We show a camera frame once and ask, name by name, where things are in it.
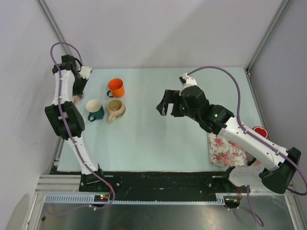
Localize aluminium frame post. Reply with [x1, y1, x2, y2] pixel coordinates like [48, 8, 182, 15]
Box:
[35, 0, 83, 76]
[245, 0, 293, 76]

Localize right aluminium frame post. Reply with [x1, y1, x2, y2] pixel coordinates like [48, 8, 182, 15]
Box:
[245, 0, 293, 76]

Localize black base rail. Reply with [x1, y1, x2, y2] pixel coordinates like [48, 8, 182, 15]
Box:
[79, 171, 237, 203]

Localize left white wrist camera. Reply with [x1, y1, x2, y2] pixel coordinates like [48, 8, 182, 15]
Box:
[79, 66, 93, 80]

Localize cream mug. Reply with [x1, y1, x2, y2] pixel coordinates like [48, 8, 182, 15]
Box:
[107, 100, 126, 123]

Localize front aluminium frame rail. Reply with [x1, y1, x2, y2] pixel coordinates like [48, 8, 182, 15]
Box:
[35, 175, 81, 194]

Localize pink mug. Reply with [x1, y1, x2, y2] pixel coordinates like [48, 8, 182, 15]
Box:
[72, 93, 85, 105]

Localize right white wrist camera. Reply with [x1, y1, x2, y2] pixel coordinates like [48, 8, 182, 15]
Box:
[179, 73, 197, 93]

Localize orange mug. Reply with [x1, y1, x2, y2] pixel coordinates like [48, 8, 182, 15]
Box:
[107, 78, 125, 98]

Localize floral tray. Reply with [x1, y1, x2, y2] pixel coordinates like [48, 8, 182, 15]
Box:
[208, 134, 254, 167]

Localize red round object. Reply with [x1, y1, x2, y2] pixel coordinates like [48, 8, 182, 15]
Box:
[252, 126, 269, 139]

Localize dark green mug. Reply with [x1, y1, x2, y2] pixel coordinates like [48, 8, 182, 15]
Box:
[86, 99, 105, 122]

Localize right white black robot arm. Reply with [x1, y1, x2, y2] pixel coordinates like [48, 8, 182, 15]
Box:
[156, 86, 301, 194]

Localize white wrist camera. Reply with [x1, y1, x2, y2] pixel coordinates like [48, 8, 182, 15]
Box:
[79, 66, 93, 80]
[179, 73, 197, 93]

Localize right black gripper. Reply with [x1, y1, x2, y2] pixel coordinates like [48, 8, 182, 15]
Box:
[156, 90, 199, 122]

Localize left aluminium frame post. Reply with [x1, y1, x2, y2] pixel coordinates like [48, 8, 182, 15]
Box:
[35, 0, 83, 76]

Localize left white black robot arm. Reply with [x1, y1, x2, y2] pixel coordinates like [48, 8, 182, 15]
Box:
[45, 55, 106, 191]

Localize grey cable duct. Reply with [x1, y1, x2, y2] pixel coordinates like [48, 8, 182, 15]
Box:
[45, 194, 225, 205]

